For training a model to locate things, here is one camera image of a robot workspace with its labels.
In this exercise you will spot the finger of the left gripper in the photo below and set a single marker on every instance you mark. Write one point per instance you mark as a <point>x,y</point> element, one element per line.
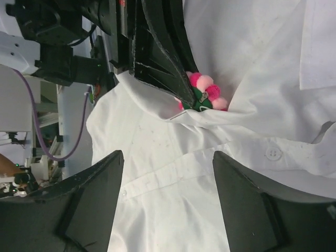
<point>164,69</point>
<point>174,19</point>

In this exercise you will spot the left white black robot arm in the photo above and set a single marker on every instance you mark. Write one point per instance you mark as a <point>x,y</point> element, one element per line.
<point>91,42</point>

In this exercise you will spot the white button-up shirt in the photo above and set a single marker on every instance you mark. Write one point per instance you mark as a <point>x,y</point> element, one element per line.
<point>274,62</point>

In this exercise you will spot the pink flower brooch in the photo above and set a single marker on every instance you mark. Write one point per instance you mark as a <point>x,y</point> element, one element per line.
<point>208,94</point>

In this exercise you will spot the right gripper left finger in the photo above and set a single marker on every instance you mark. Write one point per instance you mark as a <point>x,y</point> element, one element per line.
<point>77,213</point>

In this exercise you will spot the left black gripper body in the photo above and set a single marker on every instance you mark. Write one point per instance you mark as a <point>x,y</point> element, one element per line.
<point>119,24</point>

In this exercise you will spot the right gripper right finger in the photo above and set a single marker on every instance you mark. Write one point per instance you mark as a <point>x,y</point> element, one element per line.
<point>261,214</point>

